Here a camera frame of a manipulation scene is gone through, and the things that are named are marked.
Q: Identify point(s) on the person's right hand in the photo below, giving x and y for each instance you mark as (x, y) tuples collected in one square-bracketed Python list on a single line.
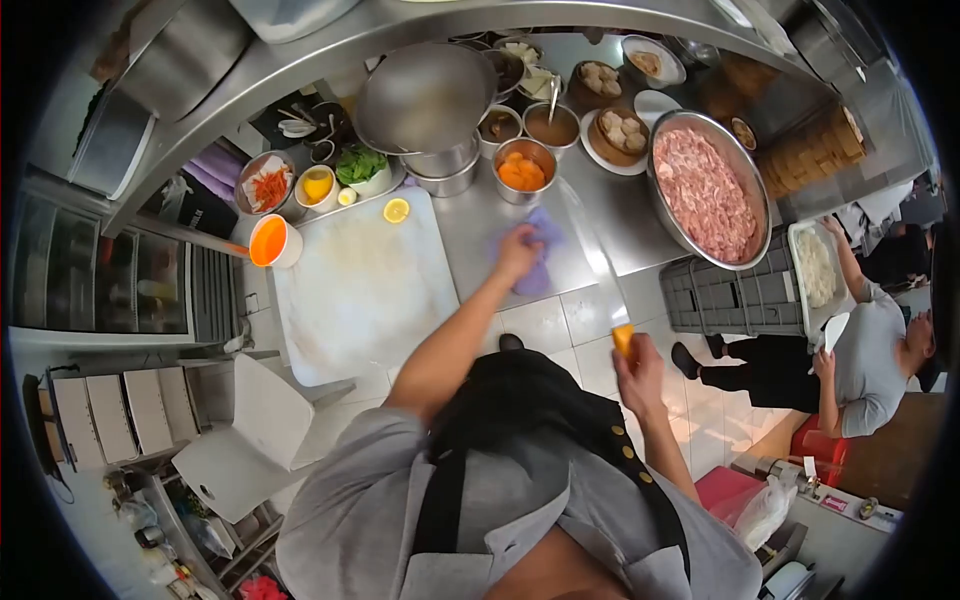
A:
[(641, 382)]

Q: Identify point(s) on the person's left hand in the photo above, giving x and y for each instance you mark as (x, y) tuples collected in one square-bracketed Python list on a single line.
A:
[(514, 259)]

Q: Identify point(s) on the person's left fingers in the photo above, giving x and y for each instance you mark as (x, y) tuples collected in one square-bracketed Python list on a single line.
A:
[(531, 237)]

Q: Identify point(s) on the person's right fingers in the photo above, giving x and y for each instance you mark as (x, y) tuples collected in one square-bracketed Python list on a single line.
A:
[(649, 351)]

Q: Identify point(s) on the person's right thumb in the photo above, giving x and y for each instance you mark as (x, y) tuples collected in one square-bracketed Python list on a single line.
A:
[(619, 369)]

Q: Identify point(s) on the purple cleaning cloth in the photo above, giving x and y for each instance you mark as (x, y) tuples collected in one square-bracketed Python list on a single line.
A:
[(541, 259)]

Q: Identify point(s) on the steel pot of orange pieces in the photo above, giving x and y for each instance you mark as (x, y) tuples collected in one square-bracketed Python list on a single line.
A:
[(523, 172)]

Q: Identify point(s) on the grey plastic crate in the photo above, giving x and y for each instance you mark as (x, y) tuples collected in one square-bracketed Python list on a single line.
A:
[(731, 300)]

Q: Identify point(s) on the white round plate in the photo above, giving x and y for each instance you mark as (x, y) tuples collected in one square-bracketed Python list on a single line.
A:
[(600, 161)]

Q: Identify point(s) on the stack of steel pots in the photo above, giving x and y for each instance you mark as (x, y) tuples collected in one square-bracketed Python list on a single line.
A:
[(446, 174)]

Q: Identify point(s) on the steel pot of brown sauce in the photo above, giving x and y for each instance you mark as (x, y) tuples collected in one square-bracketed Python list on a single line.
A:
[(553, 129)]

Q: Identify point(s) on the steel pot of dark sauce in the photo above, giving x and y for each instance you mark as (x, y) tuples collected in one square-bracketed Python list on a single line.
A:
[(499, 126)]

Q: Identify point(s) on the bamboo steamer of dumplings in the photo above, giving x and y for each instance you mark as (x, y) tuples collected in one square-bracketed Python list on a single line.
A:
[(619, 133), (596, 81)]

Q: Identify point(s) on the lemon half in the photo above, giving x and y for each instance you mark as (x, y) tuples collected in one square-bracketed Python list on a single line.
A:
[(396, 211)]

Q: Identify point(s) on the metal spoon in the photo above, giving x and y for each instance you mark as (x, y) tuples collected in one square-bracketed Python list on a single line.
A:
[(553, 97)]

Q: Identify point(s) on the red bin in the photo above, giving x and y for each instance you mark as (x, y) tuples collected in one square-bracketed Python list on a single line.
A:
[(721, 486)]

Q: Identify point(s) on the steel bowl of white pieces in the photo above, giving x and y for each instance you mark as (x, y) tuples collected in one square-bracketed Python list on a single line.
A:
[(538, 82), (523, 52)]

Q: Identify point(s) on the large steel bowl of mince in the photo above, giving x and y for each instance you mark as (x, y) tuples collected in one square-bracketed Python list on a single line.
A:
[(705, 195)]

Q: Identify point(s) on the dark steel bowl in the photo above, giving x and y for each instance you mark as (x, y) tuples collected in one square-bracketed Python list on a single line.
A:
[(506, 73)]

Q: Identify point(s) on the large upturned steel bowl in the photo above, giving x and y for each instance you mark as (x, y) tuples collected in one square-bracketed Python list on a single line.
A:
[(424, 97)]

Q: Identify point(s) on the white bowl of greens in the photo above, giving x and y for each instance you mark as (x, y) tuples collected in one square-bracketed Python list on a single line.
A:
[(362, 169)]

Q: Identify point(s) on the white cutting board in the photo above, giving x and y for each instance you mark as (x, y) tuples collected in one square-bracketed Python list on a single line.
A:
[(360, 300)]

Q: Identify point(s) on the empty white plate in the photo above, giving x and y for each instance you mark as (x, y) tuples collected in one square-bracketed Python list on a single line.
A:
[(656, 103)]

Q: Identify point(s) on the white tray of white food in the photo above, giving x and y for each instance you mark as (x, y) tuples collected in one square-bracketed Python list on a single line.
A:
[(816, 270)]

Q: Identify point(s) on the white scoop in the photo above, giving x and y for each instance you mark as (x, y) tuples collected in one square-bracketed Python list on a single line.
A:
[(835, 330)]

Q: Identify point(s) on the small white egg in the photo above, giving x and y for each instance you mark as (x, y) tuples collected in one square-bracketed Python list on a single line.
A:
[(346, 196)]

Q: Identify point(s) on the person's body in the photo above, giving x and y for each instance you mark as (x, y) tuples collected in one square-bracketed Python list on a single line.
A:
[(487, 510)]

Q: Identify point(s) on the red stool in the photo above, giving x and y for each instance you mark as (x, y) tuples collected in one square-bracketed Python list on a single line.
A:
[(821, 448)]

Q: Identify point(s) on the white plastic bag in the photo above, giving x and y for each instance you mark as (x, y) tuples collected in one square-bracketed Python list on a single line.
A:
[(765, 511)]

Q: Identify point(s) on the white plate with food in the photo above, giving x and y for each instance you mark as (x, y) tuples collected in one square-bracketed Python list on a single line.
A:
[(651, 61)]

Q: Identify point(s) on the white cup of yellow sauce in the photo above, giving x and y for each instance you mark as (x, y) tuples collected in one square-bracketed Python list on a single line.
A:
[(317, 187)]

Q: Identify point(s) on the small brown bowl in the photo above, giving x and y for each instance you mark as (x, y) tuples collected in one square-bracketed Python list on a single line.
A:
[(744, 133)]

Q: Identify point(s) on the stack of bamboo steamers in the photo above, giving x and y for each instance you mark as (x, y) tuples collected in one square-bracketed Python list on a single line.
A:
[(814, 154)]

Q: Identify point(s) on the white counter machine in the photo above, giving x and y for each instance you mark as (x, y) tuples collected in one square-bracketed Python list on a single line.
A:
[(832, 532)]

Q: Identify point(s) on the orange ladle cup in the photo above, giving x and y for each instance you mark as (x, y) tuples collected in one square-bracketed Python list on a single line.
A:
[(271, 241)]

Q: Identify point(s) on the steel bowl of carrot strips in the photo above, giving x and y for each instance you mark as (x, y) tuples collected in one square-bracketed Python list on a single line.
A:
[(264, 186)]

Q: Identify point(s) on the pile of purple cloths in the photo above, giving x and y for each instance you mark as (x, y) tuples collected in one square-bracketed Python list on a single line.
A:
[(216, 169)]

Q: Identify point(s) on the white plastic chair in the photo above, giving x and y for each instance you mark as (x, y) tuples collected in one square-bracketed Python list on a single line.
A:
[(259, 427)]

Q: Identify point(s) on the steel overhead shelf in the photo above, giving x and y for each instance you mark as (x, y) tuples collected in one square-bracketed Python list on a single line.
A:
[(225, 97)]

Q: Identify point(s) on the black bag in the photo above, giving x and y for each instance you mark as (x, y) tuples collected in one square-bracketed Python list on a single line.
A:
[(191, 210)]

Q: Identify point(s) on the glass door fridge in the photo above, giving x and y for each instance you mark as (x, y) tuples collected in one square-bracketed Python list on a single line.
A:
[(112, 277)]

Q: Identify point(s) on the rack of white boxes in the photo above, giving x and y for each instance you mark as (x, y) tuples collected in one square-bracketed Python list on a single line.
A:
[(112, 416)]

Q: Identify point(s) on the steel rack with bottles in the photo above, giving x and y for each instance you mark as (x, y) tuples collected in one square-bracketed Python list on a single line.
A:
[(180, 540)]

